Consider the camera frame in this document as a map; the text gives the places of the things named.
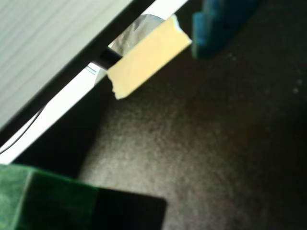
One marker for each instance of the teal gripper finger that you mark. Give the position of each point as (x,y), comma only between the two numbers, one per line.
(211,28)

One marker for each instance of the green square block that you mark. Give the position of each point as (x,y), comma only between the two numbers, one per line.
(36,203)

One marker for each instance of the masking tape corner piece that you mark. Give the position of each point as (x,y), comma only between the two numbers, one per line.
(148,60)

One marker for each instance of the black table mat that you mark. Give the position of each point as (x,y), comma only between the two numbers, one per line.
(192,143)

